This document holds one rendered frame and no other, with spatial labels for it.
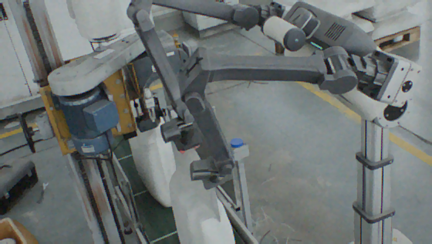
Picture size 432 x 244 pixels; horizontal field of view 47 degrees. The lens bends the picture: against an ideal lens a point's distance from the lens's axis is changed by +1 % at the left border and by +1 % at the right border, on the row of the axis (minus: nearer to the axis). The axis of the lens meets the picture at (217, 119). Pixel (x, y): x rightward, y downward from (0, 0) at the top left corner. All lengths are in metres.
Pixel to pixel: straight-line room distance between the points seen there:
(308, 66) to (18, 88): 3.93
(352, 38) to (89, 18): 0.88
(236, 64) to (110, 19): 0.70
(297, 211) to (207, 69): 2.12
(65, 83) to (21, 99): 3.20
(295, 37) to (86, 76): 0.76
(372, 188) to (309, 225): 1.12
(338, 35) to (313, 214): 1.82
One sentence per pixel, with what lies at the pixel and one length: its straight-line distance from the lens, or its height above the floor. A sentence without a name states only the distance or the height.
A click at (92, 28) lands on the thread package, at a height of 1.57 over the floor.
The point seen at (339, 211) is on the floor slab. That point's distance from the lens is 3.18.
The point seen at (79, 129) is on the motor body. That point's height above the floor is 1.22.
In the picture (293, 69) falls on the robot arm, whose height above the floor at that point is 1.56.
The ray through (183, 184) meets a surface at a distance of 2.12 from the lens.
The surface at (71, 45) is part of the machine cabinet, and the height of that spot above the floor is 0.58.
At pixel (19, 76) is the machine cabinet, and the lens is 4.90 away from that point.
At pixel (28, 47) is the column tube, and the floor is 1.49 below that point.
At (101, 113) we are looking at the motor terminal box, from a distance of 1.83.
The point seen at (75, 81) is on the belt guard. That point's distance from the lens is 1.81.
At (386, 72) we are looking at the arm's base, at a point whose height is 1.49.
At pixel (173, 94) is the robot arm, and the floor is 1.33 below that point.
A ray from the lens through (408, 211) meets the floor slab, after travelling 3.22.
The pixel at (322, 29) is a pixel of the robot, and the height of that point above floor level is 1.53.
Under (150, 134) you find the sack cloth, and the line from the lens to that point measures 2.50.
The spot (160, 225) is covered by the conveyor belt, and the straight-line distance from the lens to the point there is 2.66.
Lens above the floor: 2.09
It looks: 30 degrees down
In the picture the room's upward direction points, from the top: 9 degrees counter-clockwise
